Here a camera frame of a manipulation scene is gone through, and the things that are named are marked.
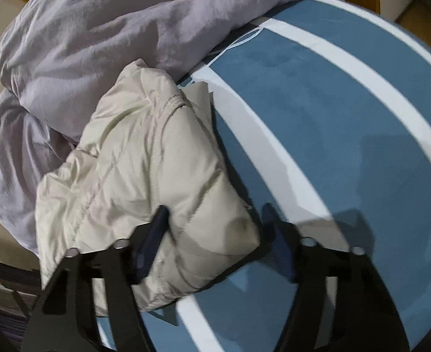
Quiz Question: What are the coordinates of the lavender quilt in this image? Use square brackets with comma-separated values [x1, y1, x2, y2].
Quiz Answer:
[0, 0, 345, 114]

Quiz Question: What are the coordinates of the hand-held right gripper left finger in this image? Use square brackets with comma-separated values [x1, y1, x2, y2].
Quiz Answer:
[19, 204, 171, 352]

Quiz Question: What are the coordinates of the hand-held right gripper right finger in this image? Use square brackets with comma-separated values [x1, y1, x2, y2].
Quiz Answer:
[260, 203, 411, 352]

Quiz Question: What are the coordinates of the lilac pillow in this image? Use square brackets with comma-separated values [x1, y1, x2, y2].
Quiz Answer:
[0, 88, 81, 254]

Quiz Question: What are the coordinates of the beige puffer jacket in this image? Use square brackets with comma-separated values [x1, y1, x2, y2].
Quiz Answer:
[35, 59, 262, 318]

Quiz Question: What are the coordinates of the bed with blue striped sheet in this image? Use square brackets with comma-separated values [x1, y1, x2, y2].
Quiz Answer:
[97, 0, 431, 352]

